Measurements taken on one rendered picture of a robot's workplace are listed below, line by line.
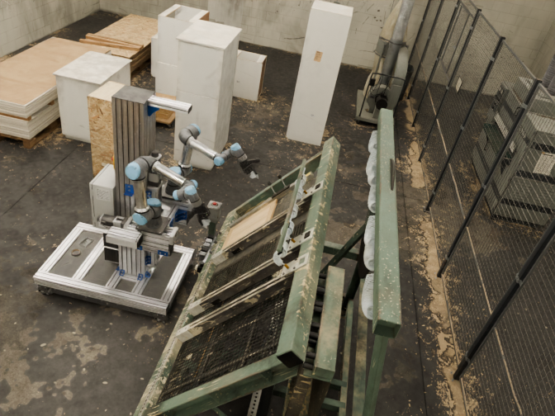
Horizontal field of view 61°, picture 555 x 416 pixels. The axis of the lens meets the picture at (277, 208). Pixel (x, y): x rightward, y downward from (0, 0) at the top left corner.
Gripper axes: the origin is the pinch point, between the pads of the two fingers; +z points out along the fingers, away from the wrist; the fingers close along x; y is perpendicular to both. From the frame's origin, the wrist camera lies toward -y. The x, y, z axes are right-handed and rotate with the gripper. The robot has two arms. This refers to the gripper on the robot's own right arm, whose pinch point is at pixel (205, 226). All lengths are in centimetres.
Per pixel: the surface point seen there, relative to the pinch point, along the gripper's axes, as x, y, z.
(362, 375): -57, 97, 110
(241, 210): 80, -5, 40
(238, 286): -50, 33, 18
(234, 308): -74, 37, 15
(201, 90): 274, -84, -25
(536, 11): 864, 442, 158
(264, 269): -50, 56, 7
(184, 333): -74, -6, 34
